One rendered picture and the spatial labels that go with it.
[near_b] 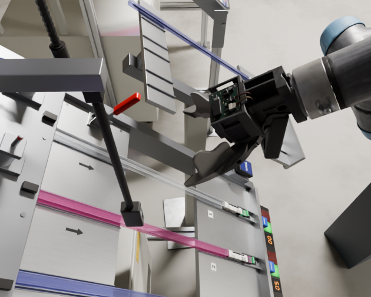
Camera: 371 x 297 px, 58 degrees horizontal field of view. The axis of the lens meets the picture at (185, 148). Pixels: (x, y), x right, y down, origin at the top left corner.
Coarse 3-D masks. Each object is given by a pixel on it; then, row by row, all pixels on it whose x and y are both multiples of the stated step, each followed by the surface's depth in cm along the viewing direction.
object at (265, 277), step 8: (248, 192) 86; (256, 192) 85; (256, 200) 83; (256, 208) 82; (256, 216) 81; (256, 224) 80; (256, 232) 79; (256, 240) 78; (264, 240) 78; (256, 248) 78; (264, 248) 76; (264, 256) 75; (264, 264) 74; (264, 272) 74; (264, 280) 73; (264, 288) 72; (272, 288) 72; (264, 296) 71; (272, 296) 71
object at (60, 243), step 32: (64, 128) 55; (64, 160) 52; (96, 160) 57; (64, 192) 50; (96, 192) 54; (32, 224) 45; (64, 224) 48; (96, 224) 52; (32, 256) 43; (64, 256) 46; (96, 256) 49; (32, 288) 41
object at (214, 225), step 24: (216, 192) 77; (240, 192) 84; (216, 216) 73; (240, 216) 78; (216, 240) 69; (240, 240) 75; (216, 264) 66; (240, 264) 71; (216, 288) 63; (240, 288) 68
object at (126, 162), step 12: (60, 132) 53; (72, 144) 54; (84, 144) 55; (96, 144) 57; (108, 156) 58; (120, 156) 59; (132, 168) 61; (144, 168) 62; (156, 180) 64; (168, 180) 65; (192, 192) 69; (216, 204) 74
